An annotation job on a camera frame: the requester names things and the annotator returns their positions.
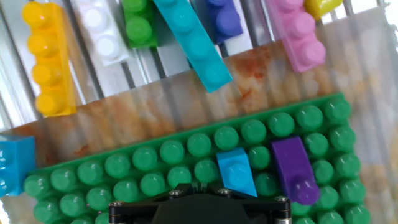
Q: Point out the green studded baseplate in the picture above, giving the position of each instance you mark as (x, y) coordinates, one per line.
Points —
(140, 174)

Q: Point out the indigo short block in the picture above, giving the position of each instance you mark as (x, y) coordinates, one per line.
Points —
(225, 20)

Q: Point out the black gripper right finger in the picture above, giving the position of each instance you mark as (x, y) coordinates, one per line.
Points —
(267, 210)

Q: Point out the small green block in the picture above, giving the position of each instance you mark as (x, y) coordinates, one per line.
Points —
(138, 28)

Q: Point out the light blue square block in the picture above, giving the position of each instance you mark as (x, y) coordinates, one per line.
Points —
(15, 165)

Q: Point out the teal long block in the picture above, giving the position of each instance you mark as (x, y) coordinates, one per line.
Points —
(196, 43)

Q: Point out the light blue long block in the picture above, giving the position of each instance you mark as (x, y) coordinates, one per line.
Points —
(236, 174)

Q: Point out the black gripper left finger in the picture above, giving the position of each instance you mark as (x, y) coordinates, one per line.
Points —
(136, 210)

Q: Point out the purple single-stud block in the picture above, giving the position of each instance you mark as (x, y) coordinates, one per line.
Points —
(293, 168)

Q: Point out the small yellow block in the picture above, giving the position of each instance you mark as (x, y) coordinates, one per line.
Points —
(321, 6)

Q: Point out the orange-yellow long block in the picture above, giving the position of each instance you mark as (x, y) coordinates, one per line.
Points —
(49, 62)

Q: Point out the white long block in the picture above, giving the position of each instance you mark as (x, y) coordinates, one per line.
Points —
(99, 31)

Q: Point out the pink long block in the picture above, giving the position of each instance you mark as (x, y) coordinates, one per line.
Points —
(298, 37)

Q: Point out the marble pattern table mat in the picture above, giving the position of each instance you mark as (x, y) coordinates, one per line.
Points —
(186, 102)

